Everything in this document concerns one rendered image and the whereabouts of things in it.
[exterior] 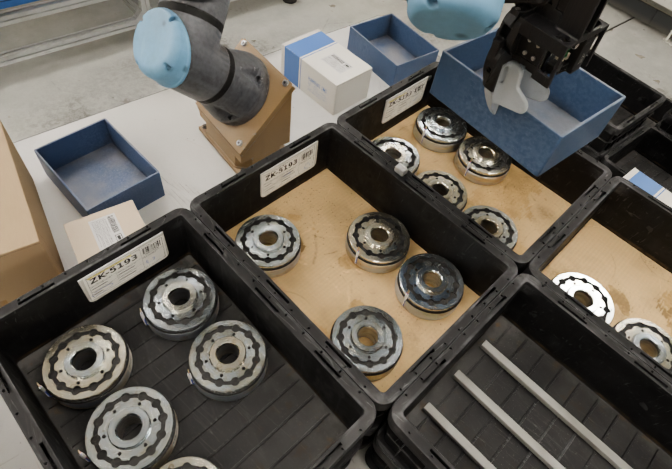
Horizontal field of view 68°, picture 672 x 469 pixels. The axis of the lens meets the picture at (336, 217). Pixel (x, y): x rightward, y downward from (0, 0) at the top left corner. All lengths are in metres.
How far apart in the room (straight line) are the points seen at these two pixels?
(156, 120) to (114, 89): 1.28
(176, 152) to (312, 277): 0.50
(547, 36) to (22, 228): 0.76
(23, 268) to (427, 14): 0.71
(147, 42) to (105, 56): 1.78
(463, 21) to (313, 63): 0.85
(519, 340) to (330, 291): 0.30
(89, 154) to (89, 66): 1.51
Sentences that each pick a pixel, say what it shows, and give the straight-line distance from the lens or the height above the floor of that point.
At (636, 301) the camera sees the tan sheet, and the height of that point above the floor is 0.83.
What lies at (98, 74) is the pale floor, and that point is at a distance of 2.62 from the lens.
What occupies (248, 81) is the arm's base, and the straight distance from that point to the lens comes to 1.01.
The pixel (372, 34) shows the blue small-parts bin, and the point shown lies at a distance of 1.52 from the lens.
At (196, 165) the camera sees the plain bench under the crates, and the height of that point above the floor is 0.70.
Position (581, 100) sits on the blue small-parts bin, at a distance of 0.81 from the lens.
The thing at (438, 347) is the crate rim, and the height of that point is 0.93.
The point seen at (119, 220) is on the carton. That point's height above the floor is 0.78.
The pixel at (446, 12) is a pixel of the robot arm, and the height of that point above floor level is 1.32.
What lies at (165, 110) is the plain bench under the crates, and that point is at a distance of 1.27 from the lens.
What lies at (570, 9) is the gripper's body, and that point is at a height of 1.28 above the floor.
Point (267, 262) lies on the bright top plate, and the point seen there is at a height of 0.86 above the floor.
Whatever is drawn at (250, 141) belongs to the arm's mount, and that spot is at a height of 0.80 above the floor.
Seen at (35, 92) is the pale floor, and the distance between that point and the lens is 2.60.
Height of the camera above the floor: 1.51
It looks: 52 degrees down
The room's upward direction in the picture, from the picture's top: 9 degrees clockwise
